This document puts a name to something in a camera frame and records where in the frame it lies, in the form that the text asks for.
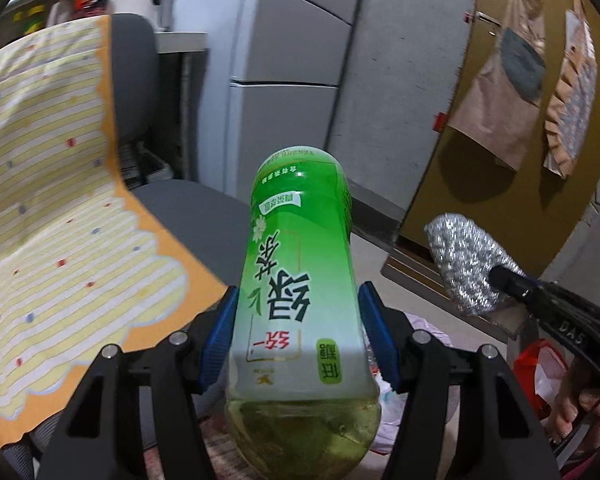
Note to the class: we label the grey white refrigerator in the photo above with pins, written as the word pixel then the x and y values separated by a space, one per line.
pixel 272 81

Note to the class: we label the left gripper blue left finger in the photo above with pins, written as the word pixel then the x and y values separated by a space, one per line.
pixel 183 365

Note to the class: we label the grey office chair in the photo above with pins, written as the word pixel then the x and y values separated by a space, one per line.
pixel 206 223

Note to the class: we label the red plastic bag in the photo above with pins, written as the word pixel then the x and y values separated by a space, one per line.
pixel 540 369

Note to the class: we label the yellow striped dotted cloth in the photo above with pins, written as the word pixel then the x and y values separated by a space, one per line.
pixel 82 262

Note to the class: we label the green tea bottle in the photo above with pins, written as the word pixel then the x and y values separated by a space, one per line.
pixel 301 401

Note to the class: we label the yellow wooden door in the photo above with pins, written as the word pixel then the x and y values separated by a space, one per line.
pixel 490 163

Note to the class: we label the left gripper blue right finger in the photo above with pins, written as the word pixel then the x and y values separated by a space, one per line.
pixel 417 364

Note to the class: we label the person's right hand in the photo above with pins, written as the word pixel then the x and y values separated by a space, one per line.
pixel 579 393

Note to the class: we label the brown hanging paper bag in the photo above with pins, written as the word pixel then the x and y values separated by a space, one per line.
pixel 502 105

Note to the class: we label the patterned hanging fan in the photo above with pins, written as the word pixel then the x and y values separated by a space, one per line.
pixel 569 110

